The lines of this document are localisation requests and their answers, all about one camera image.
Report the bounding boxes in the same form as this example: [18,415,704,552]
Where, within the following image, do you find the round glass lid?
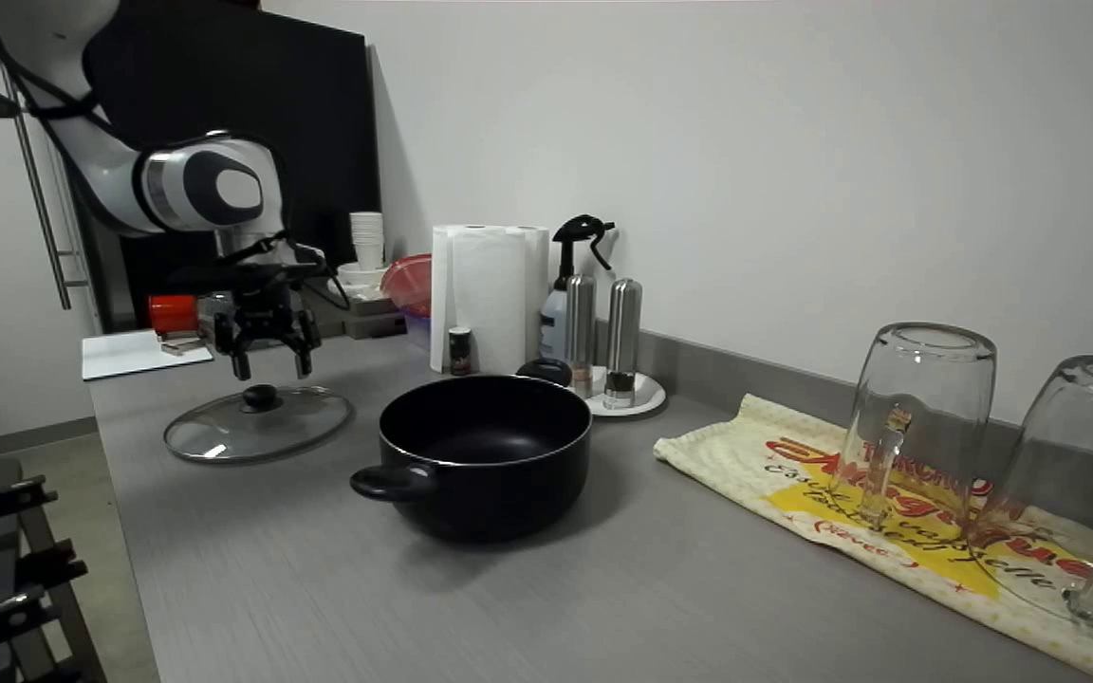
[159,380,361,467]

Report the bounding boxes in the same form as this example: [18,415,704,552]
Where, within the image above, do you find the silver moka pot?
[536,213,623,372]

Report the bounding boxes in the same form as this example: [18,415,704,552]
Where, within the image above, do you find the white flat board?
[74,325,221,389]

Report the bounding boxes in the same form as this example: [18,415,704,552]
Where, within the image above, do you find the small red box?
[142,294,206,342]

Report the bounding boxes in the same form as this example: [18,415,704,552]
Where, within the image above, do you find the metal bar door handle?
[0,55,92,317]

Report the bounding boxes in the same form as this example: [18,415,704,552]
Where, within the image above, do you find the black cooking pot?
[345,372,600,552]

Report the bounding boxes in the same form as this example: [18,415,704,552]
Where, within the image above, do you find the white paper towel roll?
[425,219,550,380]

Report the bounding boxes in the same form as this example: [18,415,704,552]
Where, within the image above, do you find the large black panel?
[65,0,384,333]

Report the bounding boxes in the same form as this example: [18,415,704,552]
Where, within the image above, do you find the pink plastic bowl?
[378,251,437,324]

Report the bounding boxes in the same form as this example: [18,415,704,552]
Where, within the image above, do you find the small white saucer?
[571,363,670,420]

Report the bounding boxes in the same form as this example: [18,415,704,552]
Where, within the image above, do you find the small dark spice jar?
[443,324,479,380]

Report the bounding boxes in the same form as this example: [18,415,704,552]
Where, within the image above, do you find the cream printed kitchen towel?
[650,393,1093,683]

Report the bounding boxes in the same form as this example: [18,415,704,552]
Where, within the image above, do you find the stack of white cups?
[345,209,390,270]

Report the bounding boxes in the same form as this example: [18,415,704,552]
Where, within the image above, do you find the metal shaker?
[560,274,603,399]
[603,274,650,395]

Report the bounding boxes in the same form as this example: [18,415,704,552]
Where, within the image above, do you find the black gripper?
[207,260,321,384]

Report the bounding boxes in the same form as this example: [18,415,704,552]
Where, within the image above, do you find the gray tray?
[313,261,408,342]

